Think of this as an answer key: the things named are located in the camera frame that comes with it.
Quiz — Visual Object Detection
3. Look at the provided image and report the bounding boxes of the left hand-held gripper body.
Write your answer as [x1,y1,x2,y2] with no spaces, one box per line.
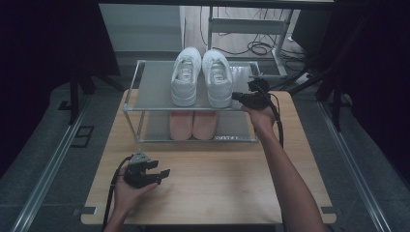
[124,149,160,189]

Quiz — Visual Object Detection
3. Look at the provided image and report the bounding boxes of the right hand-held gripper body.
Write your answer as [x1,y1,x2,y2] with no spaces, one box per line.
[240,77,274,111]

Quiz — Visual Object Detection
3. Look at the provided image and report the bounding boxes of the white sneaker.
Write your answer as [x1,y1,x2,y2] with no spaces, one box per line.
[170,46,203,107]
[201,48,234,109]

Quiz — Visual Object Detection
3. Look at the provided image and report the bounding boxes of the pink slipper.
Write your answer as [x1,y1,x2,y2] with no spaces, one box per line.
[192,110,220,141]
[169,110,194,141]

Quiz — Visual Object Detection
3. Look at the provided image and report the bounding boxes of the grey metal shoe rack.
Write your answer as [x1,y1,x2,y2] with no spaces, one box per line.
[122,59,274,143]

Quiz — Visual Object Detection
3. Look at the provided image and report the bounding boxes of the person's right hand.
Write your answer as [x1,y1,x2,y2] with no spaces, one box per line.
[242,104,278,136]

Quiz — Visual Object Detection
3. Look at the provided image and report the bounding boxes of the person's left hand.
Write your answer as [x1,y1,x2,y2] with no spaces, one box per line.
[113,167,160,217]

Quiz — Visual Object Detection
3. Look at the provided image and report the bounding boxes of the white power strip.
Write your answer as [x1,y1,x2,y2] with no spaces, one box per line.
[294,72,314,87]

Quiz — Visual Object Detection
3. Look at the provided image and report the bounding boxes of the dark metal stand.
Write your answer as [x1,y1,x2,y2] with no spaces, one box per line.
[267,57,356,132]
[57,64,125,126]

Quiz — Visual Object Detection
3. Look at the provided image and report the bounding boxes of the black box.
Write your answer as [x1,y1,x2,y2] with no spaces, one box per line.
[291,8,337,56]

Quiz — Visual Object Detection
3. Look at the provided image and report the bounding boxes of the grey cabinet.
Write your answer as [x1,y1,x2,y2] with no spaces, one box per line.
[98,3,187,53]

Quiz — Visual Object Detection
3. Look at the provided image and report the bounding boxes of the dark curtain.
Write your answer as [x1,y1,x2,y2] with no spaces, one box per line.
[317,0,410,185]
[0,0,121,180]

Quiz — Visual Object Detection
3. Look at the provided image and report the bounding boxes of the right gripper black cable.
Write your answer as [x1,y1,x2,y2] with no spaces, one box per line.
[255,84,285,149]

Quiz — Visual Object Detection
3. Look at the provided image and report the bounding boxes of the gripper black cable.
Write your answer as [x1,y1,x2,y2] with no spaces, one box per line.
[101,154,133,232]
[255,84,285,149]

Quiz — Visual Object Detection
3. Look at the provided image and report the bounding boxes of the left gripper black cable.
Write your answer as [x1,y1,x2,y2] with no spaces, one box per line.
[101,154,133,232]

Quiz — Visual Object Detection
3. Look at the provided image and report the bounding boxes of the black floor cables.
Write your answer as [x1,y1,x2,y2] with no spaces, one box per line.
[198,6,308,63]

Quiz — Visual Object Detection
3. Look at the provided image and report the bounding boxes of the black floor bracket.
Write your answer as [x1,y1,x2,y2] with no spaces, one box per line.
[71,125,96,149]

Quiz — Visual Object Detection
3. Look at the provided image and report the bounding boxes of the white metal desk frame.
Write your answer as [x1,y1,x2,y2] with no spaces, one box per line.
[206,6,290,79]

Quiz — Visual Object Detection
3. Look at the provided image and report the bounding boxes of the aluminium floor rail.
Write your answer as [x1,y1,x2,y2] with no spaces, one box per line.
[9,96,94,232]
[317,100,393,232]

